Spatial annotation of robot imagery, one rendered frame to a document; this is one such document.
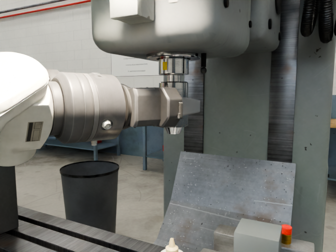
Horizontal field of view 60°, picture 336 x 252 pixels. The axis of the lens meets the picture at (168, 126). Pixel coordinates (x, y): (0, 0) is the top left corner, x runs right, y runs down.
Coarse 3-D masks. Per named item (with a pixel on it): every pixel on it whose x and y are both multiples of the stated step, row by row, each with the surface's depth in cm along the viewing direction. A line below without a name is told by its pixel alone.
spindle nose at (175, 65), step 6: (162, 60) 44; (168, 60) 43; (174, 60) 43; (180, 60) 44; (186, 60) 44; (168, 66) 44; (174, 66) 43; (180, 66) 44; (186, 66) 44; (162, 72) 44; (168, 72) 44; (174, 72) 44; (180, 72) 44; (186, 72) 45
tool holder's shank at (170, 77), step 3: (168, 75) 45; (171, 75) 45; (174, 75) 45; (177, 75) 45; (180, 75) 47; (168, 78) 45; (171, 78) 45; (174, 78) 45; (177, 78) 45; (180, 78) 46
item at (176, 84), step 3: (162, 81) 45; (165, 81) 44; (168, 81) 44; (171, 81) 44; (174, 81) 44; (177, 81) 44; (180, 81) 44; (183, 81) 44; (186, 81) 45; (159, 84) 45; (162, 84) 44; (165, 84) 44; (168, 84) 44; (171, 84) 44; (174, 84) 44; (177, 84) 44; (180, 84) 44; (183, 84) 44; (186, 84) 45; (177, 87) 44; (180, 87) 44; (183, 87) 44; (186, 87) 45
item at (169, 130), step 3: (165, 129) 46; (168, 129) 46; (171, 129) 46; (174, 129) 45; (177, 129) 46; (180, 129) 46; (168, 132) 46; (171, 132) 46; (174, 132) 46; (177, 132) 46
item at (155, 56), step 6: (150, 54) 43; (156, 54) 42; (162, 54) 42; (168, 54) 41; (174, 54) 41; (180, 54) 41; (186, 54) 42; (192, 54) 42; (198, 54) 43; (156, 60) 48; (192, 60) 48
